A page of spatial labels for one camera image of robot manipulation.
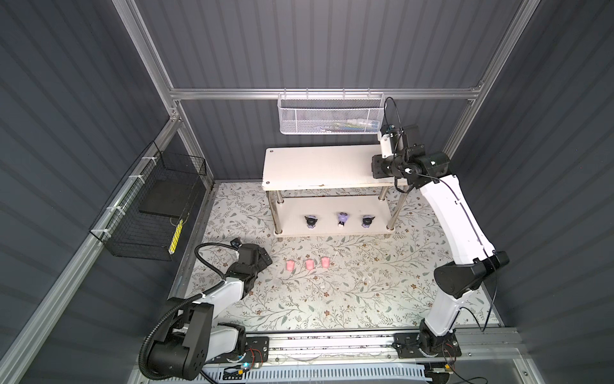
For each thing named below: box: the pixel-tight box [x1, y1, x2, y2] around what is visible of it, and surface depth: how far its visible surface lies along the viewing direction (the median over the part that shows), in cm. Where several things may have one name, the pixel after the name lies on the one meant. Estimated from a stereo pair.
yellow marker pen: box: [168, 219, 184, 255], surface depth 69 cm
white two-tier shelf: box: [261, 144, 409, 240], surface depth 92 cm
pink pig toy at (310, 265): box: [305, 259, 316, 271], surface depth 93 cm
